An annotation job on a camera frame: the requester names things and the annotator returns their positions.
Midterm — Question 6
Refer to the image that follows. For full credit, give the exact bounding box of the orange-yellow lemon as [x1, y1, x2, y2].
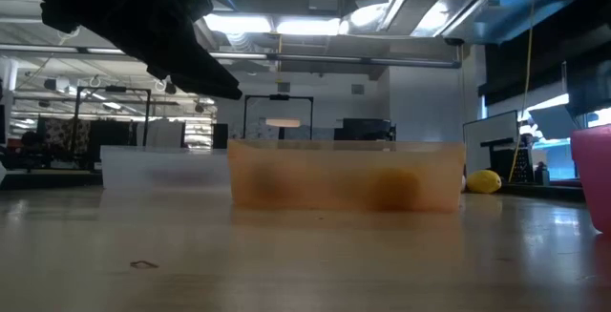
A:
[245, 163, 292, 203]

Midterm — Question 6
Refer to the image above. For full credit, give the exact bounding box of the orange plastic bin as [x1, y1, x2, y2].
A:
[227, 138, 467, 214]

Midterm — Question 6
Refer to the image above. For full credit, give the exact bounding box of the yellow lemon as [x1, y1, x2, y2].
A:
[371, 168, 424, 211]
[466, 169, 503, 195]

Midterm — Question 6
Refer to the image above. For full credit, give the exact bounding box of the fluorescent ceiling light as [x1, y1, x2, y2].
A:
[204, 13, 343, 36]

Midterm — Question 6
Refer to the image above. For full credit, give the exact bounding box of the clear plastic bin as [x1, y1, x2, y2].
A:
[99, 145, 231, 190]

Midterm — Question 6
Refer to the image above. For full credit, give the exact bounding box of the grey ceiling pipe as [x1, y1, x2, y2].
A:
[0, 43, 463, 69]

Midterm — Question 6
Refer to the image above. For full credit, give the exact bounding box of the black background monitor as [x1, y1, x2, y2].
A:
[333, 117, 396, 142]

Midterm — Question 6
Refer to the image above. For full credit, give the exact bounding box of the white panel board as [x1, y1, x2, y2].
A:
[462, 110, 520, 176]

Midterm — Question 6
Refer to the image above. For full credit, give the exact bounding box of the dark window blind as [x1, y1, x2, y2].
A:
[476, 10, 611, 113]

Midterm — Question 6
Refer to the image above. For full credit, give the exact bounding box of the pink-red plastic bin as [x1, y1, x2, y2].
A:
[570, 124, 611, 235]

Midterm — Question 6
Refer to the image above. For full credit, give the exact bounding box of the black metal rig frame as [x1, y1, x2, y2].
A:
[242, 94, 315, 141]
[74, 85, 153, 147]

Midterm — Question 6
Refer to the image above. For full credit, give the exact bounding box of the silver ventilation duct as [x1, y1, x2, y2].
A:
[343, 0, 584, 46]

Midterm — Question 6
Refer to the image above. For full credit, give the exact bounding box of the yellow hanging cable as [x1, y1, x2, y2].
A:
[507, 0, 537, 184]

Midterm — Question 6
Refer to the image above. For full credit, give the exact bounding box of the black aluminium table frame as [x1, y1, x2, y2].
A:
[465, 181, 588, 203]

